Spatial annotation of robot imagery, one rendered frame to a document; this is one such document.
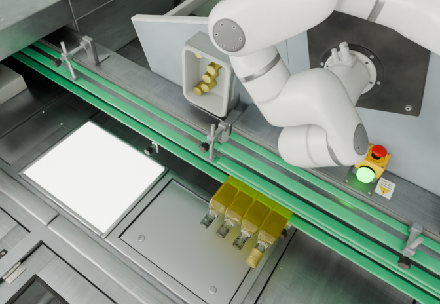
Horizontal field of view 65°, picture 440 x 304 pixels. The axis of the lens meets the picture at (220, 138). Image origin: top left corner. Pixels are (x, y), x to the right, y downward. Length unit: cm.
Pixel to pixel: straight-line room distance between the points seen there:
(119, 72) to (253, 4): 101
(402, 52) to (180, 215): 82
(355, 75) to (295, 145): 25
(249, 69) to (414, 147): 58
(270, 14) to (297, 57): 53
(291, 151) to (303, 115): 11
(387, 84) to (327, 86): 34
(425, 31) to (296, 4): 16
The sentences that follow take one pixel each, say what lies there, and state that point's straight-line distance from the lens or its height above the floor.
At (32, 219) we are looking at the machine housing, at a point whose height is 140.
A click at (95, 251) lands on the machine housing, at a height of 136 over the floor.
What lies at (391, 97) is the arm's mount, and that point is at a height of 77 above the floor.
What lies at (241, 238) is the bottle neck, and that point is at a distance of 105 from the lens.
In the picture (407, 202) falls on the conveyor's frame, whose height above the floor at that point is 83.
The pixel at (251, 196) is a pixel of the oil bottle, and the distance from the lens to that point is 110.
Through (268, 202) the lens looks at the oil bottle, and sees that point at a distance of 110.
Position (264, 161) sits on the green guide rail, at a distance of 105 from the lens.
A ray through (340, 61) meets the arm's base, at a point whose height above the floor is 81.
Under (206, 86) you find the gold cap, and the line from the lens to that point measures 116.
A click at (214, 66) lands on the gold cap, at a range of 109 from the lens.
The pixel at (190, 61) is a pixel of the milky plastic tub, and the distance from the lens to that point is 114.
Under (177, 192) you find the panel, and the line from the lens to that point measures 127.
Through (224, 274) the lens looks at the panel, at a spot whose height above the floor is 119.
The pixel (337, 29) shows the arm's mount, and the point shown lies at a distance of 88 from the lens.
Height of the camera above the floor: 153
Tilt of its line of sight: 33 degrees down
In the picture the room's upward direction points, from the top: 138 degrees counter-clockwise
